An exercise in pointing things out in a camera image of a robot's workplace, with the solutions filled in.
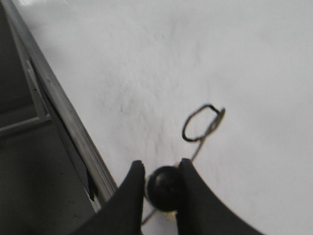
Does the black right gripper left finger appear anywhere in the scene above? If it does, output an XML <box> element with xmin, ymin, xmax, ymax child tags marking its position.
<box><xmin>79</xmin><ymin>161</ymin><xmax>145</xmax><ymax>235</ymax></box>

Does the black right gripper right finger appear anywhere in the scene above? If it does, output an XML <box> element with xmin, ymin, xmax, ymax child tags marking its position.
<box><xmin>176</xmin><ymin>158</ymin><xmax>261</xmax><ymax>235</ymax></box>

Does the white whiteboard marker pen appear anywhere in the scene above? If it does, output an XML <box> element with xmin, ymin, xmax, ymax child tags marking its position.
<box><xmin>141</xmin><ymin>107</ymin><xmax>226</xmax><ymax>225</ymax></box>

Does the white whiteboard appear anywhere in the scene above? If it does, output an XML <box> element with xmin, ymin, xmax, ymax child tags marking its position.
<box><xmin>14</xmin><ymin>0</ymin><xmax>313</xmax><ymax>235</ymax></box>

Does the grey metal stand frame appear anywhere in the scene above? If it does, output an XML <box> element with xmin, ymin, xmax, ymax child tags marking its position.
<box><xmin>0</xmin><ymin>8</ymin><xmax>95</xmax><ymax>235</ymax></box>

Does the aluminium whiteboard frame rail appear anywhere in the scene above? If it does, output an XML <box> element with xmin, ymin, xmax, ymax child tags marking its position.
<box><xmin>2</xmin><ymin>0</ymin><xmax>117</xmax><ymax>202</ymax></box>

